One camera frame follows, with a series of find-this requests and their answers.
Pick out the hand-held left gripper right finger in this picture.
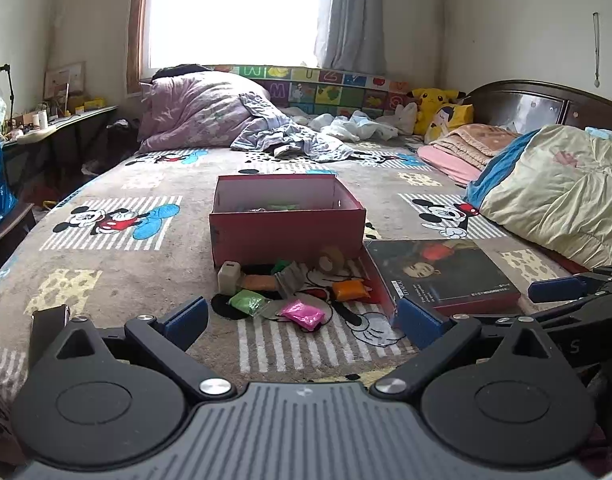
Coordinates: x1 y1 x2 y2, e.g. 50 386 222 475
370 297 558 403

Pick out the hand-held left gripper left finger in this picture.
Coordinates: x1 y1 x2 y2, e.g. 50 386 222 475
61 296 238 402

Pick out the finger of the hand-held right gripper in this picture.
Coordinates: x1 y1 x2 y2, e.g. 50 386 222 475
528 265 612 320

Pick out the white power adapter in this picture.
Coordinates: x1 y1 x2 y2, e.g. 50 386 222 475
217 260 243 295

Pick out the green clay packet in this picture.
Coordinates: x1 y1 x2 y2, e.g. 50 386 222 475
229 290 267 319

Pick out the bright orange clay packet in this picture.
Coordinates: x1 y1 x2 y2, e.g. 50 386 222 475
332 280 368 303

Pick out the pale orange clay packet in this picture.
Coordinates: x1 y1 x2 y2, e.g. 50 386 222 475
240 273 280 291

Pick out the brown tape roll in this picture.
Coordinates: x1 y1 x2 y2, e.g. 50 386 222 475
318 246 353 276

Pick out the grey fabric piece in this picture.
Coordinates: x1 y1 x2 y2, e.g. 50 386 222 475
276 262 308 299

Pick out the pink clay packet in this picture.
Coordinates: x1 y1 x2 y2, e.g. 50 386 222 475
279 300 326 332

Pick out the pink cardboard box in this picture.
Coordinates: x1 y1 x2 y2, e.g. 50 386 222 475
209 175 367 269

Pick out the pink box lid with picture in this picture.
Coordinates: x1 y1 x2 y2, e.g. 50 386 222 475
363 239 523 329

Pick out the printed cartoon blanket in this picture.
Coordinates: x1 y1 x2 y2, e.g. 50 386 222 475
0 142 594 441

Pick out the cream and blue quilt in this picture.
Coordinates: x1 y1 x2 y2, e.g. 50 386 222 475
463 125 612 272

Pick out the pink folded blanket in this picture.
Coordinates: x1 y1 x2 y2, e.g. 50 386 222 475
417 124 520 187

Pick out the dark wooden headboard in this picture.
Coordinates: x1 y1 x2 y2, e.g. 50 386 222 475
463 80 612 134

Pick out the yellow printed bag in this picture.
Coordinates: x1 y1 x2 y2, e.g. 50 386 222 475
425 104 475 143

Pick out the dark wooden chair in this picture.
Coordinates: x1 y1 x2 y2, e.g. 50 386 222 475
0 202 38 273

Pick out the purple quilt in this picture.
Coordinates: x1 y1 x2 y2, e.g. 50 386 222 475
138 71 283 154

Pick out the grey clothes pile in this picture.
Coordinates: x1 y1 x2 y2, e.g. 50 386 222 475
230 92 355 163

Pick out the yellow plush toy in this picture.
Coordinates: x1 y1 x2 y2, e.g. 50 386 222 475
410 87 467 136

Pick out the dark side desk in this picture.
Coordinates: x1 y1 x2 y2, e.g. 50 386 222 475
0 105 120 183

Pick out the alphabet foam mat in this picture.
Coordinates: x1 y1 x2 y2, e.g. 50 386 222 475
208 64 418 119

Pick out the black cloth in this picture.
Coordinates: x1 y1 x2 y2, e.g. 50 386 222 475
151 64 208 81

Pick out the framed board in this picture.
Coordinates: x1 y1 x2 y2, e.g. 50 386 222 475
43 62 87 102

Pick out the black phone stand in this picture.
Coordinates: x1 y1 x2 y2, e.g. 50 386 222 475
0 63 15 113

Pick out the window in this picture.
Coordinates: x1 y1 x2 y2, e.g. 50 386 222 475
127 0 337 95

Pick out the grey curtain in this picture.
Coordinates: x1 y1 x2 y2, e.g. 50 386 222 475
313 0 388 77

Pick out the hanging necklace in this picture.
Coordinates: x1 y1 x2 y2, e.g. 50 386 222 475
592 12 601 87

